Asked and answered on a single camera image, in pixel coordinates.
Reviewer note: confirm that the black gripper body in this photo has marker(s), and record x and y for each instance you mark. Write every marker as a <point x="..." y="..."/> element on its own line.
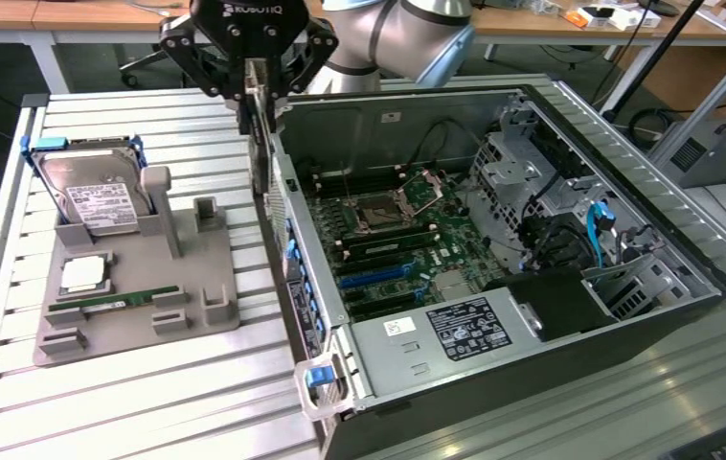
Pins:
<point x="249" y="29"/>

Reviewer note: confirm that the low-profile Nvidia graphics card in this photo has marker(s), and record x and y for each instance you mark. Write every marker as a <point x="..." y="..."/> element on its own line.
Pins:
<point x="262" y="158"/>

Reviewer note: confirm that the black office chair base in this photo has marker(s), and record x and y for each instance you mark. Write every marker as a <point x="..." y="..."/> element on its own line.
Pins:
<point x="139" y="64"/>

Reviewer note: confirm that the thin metal locking lever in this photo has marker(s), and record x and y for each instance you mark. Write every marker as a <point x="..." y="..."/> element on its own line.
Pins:
<point x="350" y="184"/>

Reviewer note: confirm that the metal socket cover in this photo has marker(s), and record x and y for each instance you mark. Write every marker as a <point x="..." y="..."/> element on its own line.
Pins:
<point x="422" y="191"/>

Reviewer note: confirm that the hard disk in blue carrier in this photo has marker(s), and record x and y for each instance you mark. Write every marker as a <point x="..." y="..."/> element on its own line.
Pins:
<point x="95" y="201"/>

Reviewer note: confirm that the CPU socket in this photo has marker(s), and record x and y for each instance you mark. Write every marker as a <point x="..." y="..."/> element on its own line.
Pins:
<point x="375" y="215"/>

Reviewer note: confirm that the perforated metal drive cage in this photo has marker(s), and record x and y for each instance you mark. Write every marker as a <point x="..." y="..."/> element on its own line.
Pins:
<point x="517" y="167"/>

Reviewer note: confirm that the RAM stick with white label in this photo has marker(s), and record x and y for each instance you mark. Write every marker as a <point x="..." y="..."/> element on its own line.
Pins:
<point x="389" y="245"/>

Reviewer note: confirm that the small orange item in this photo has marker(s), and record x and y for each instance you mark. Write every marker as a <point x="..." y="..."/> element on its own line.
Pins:
<point x="577" y="19"/>

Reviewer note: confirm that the green motherboard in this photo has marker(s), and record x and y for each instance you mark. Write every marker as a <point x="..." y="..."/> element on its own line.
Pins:
<point x="453" y="239"/>

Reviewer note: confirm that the blue expansion slot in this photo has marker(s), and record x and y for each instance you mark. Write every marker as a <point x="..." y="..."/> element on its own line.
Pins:
<point x="375" y="277"/>

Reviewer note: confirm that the silver CPU chip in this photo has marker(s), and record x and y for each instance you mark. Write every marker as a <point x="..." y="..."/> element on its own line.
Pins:
<point x="82" y="273"/>

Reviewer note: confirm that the white device box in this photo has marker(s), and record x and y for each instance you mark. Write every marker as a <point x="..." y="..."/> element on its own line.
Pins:
<point x="625" y="19"/>

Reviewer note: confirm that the long black expansion slot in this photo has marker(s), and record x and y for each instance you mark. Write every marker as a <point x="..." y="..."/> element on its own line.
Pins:
<point x="385" y="311"/>
<point x="379" y="298"/>

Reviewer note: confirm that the green RAM stick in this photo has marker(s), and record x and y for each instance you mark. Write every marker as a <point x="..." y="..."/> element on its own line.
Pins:
<point x="114" y="301"/>

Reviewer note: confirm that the silver chipset heatsink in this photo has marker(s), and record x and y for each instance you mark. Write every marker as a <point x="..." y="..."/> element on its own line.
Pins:
<point x="454" y="285"/>

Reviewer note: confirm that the black tripod pole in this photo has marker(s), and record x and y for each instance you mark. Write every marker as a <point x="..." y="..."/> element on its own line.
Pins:
<point x="657" y="52"/>

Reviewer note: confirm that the grey plastic parts rack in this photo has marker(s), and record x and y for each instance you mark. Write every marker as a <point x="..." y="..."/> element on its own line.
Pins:
<point x="133" y="330"/>

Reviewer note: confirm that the grey power supply unit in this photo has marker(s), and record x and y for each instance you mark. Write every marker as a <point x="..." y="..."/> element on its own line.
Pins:
<point x="402" y="364"/>

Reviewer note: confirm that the blue case release latch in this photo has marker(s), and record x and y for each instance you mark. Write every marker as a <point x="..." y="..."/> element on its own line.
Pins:
<point x="318" y="376"/>

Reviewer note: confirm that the metal disk bay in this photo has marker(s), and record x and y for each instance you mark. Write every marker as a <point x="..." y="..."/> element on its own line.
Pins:
<point x="632" y="292"/>

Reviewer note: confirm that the open black PC case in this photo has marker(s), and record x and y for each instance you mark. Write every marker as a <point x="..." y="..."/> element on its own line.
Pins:
<point x="529" y="402"/>

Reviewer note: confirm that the wooden desk with white frame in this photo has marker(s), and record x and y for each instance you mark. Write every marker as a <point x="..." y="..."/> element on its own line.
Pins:
<point x="82" y="19"/>
<point x="529" y="24"/>

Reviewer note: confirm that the aluminium profile frame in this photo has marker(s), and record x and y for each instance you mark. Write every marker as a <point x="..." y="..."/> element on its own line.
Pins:
<point x="709" y="98"/>

